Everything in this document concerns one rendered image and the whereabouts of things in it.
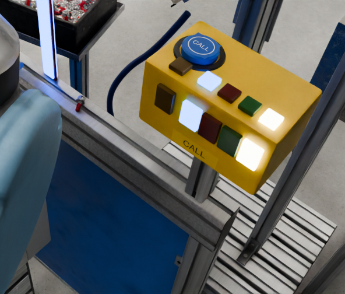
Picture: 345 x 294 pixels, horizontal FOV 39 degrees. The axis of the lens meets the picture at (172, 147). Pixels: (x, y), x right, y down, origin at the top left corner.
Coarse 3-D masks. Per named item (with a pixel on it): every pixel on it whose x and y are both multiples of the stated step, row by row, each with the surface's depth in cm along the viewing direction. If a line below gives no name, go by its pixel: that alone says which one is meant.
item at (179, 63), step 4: (176, 60) 49; (180, 60) 49; (184, 60) 49; (172, 64) 49; (176, 64) 49; (180, 64) 49; (184, 64) 49; (188, 64) 49; (172, 68) 49; (176, 68) 48; (180, 68) 49; (184, 68) 49; (188, 68) 49; (176, 72) 49; (180, 72) 48; (184, 72) 48
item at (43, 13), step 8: (40, 0) 65; (40, 8) 66; (48, 8) 65; (40, 16) 67; (48, 16) 66; (40, 24) 68; (48, 24) 67; (40, 32) 69; (48, 32) 68; (40, 40) 71; (48, 40) 69; (48, 48) 71; (48, 56) 72; (48, 64) 73; (48, 72) 75
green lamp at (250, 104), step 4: (248, 96) 47; (244, 100) 47; (248, 100) 47; (252, 100) 47; (256, 100) 47; (240, 104) 46; (244, 104) 47; (248, 104) 47; (252, 104) 47; (256, 104) 47; (260, 104) 47; (240, 108) 47; (244, 108) 46; (248, 108) 46; (252, 108) 46; (256, 108) 46; (244, 112) 47; (248, 112) 46; (252, 112) 46; (256, 112) 46; (252, 116) 46
